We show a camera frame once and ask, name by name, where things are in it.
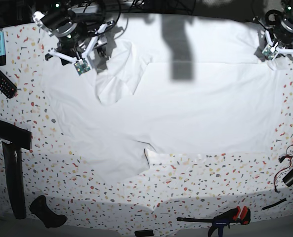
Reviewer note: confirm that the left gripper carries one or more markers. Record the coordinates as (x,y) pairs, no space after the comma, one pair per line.
(283,37)

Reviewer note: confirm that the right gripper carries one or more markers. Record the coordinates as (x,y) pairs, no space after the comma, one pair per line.
(72,48)

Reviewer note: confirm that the white T-shirt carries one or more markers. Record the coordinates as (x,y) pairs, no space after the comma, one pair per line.
(181,85)

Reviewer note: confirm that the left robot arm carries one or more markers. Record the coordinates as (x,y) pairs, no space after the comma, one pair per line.
(285,16)

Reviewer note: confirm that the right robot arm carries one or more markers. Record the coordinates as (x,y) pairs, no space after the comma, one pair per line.
(79,25)

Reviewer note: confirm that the blue highlighter marker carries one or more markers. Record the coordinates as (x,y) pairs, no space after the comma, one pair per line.
(2,50)

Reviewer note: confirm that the black remote control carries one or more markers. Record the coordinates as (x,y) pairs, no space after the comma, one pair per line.
(7,87)

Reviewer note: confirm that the black T-shaped stand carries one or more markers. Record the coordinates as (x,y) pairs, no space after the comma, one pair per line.
(13,140)

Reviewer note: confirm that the black game controller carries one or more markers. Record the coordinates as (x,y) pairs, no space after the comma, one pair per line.
(40,209)

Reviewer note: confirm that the terrazzo pattern tablecloth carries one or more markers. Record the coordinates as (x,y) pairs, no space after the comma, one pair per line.
(201,185)

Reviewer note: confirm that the black orange bar clamp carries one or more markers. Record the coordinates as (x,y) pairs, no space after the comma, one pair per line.
(235,215)

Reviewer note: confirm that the small black flat bar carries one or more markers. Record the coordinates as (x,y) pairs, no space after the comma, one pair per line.
(144,233)

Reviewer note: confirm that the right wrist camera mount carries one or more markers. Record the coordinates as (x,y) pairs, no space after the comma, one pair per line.
(86,65)

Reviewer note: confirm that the black cable sleeve piece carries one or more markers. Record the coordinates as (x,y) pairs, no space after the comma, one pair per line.
(274,204)

